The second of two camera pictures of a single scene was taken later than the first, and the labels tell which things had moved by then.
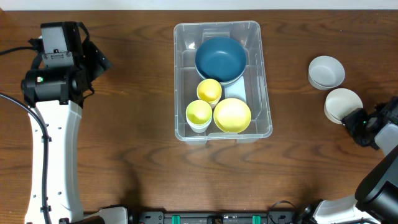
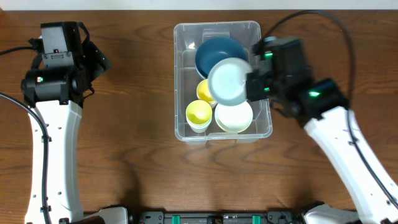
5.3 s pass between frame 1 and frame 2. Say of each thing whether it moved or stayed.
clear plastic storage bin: stayed
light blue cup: stayed
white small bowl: moved
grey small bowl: moved
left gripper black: stayed
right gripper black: moved
